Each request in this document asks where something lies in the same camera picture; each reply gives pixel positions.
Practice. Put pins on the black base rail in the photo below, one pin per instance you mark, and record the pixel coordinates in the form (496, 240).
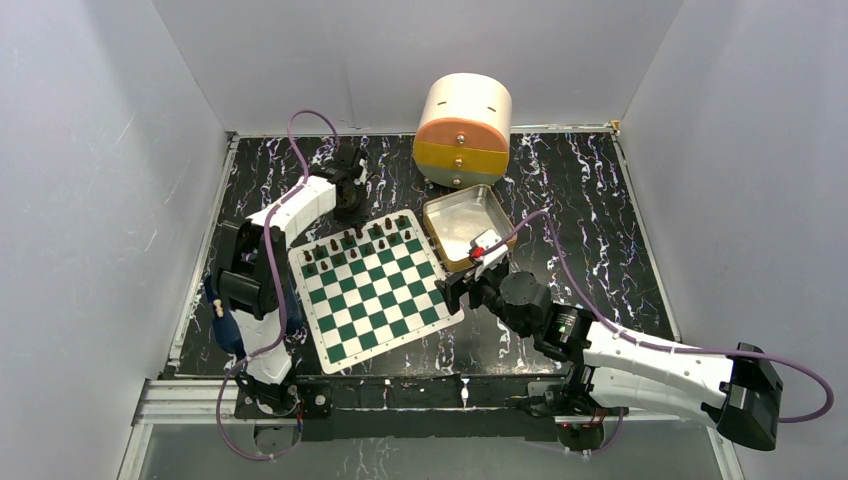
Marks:
(546, 408)

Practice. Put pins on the green white chess board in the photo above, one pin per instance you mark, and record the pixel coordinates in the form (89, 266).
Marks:
(375, 303)

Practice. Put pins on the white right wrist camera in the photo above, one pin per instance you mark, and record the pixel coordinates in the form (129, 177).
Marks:
(488, 250)

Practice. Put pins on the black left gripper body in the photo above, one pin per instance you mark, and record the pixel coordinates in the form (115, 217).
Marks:
(360, 199)

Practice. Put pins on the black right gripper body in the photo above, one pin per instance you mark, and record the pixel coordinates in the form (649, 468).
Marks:
(487, 292)

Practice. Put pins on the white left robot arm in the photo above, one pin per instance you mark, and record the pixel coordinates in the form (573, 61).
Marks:
(247, 288)

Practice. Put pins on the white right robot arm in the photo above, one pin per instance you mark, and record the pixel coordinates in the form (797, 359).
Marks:
(736, 393)

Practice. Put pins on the blue tin tray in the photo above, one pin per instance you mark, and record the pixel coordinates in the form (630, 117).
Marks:
(226, 330)

